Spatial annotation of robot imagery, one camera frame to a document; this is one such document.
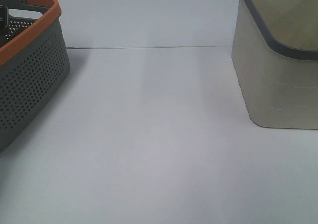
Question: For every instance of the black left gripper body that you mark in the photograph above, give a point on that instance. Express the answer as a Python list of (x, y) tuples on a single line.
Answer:
[(4, 17)]

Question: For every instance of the grey perforated basket orange rim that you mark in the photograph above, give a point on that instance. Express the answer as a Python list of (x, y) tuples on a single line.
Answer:
[(33, 63)]

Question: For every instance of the beige bin grey rim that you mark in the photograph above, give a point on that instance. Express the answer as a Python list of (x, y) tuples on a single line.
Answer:
[(275, 56)]

